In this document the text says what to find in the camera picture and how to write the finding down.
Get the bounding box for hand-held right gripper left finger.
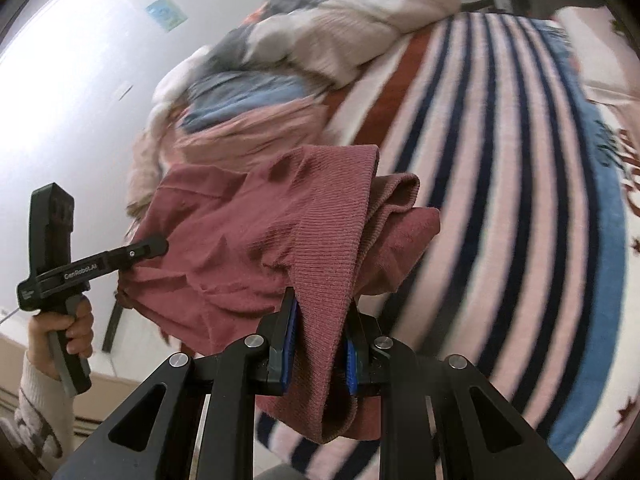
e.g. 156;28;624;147
50;287;303;480

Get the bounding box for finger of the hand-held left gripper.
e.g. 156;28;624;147
120;238;169;268

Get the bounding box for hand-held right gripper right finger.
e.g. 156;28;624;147
342;297;573;480

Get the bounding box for dusty red pants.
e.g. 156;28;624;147
115;145;441;445

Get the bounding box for person's left hand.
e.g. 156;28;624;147
26;297;96;381

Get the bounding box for pink ribbed cloth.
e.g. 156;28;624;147
125;97;333;216

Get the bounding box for striped printed blanket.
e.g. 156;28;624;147
255;10;640;480

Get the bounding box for beige grey quilt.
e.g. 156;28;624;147
150;0;463;131

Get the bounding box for pink and white pillow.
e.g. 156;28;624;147
552;5;640;106

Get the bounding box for black strap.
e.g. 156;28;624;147
102;304;124;354

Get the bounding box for wall poster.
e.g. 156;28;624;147
146;0;188;32

